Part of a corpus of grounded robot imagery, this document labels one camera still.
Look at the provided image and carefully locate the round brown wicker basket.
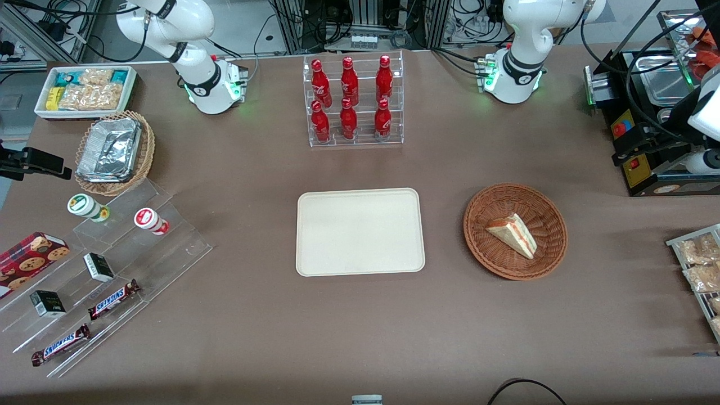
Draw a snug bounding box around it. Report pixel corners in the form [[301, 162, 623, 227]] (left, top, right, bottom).
[[463, 183, 568, 281]]

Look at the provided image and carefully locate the red cola bottle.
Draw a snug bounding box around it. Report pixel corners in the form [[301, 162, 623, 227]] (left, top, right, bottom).
[[341, 56, 359, 106], [311, 100, 331, 142], [376, 55, 394, 103], [340, 98, 358, 140], [311, 59, 331, 107], [374, 98, 392, 140]]

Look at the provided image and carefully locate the equipment rack with cables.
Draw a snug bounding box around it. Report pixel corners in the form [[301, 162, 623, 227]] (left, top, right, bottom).
[[269, 0, 452, 52]]

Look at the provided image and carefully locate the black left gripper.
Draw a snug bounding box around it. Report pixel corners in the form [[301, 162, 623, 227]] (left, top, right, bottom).
[[612, 124, 705, 168]]

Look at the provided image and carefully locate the white snack bin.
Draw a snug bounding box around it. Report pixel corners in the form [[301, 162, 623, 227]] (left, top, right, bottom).
[[34, 66, 138, 120]]

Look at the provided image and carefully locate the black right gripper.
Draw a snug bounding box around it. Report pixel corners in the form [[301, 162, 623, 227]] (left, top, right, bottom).
[[0, 141, 73, 182]]

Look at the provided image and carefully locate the red cookie box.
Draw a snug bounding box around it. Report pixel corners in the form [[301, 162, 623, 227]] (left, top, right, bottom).
[[0, 232, 71, 299]]

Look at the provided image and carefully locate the steel warmer pan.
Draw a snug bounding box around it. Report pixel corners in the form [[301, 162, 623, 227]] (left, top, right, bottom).
[[655, 107, 692, 125], [636, 53, 698, 106]]

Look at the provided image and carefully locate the red sausage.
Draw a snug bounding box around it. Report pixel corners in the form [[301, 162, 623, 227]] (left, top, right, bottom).
[[691, 52, 716, 80]]

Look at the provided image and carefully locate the large clear nut bag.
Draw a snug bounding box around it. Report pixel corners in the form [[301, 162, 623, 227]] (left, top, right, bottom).
[[58, 83, 123, 111]]

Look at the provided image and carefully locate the silver box green light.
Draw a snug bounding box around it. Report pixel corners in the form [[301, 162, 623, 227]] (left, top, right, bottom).
[[584, 64, 619, 111]]

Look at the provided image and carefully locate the light wicker basket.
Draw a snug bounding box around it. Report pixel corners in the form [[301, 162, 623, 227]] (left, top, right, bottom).
[[74, 110, 156, 197]]

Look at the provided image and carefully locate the aluminium frame with cables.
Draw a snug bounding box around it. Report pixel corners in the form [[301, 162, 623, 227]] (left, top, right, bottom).
[[0, 0, 105, 69]]

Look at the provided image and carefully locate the triangular sandwich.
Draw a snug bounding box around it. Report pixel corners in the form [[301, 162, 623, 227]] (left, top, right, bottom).
[[486, 213, 538, 260]]

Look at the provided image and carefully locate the snickers bar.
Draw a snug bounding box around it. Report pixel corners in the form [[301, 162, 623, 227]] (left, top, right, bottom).
[[31, 324, 91, 367], [88, 280, 141, 321]]

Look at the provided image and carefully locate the clear acrylic bottle rack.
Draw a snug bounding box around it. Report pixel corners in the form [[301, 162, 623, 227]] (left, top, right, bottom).
[[303, 51, 404, 148]]

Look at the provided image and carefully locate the red lid cup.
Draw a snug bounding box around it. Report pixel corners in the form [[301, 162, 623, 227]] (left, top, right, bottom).
[[134, 208, 170, 236]]

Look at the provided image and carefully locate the metal snack tray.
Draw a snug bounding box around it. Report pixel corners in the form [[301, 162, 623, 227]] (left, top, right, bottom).
[[666, 224, 720, 345]]

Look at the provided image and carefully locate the small black box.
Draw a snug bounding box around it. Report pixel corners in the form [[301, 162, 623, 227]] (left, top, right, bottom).
[[83, 253, 115, 282], [29, 290, 67, 318]]

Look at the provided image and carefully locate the green lid cup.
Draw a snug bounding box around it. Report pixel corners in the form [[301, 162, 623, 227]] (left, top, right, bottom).
[[67, 193, 110, 223]]

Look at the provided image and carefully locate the black food warmer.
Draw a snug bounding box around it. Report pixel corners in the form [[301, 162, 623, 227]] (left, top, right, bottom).
[[610, 8, 720, 197]]

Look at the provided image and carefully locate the cream rectangular tray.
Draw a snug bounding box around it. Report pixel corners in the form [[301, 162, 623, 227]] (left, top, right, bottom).
[[296, 188, 426, 277]]

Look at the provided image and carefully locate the clear acrylic stepped display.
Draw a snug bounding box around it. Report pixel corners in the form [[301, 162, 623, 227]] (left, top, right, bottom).
[[0, 179, 213, 379]]

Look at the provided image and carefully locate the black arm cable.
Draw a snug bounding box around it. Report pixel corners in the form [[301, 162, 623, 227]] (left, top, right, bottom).
[[580, 0, 720, 146]]

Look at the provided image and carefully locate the black floor cable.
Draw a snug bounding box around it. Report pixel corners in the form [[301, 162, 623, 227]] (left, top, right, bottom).
[[487, 379, 569, 405]]

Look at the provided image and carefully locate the small clear nut bag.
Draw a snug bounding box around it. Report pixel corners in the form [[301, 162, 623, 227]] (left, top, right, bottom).
[[79, 68, 114, 86]]

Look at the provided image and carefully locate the orange sausage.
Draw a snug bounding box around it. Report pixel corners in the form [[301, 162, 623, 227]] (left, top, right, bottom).
[[686, 26, 715, 49]]

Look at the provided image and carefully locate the aluminium foil container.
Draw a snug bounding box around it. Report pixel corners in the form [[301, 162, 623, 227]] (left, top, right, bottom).
[[76, 117, 142, 183]]

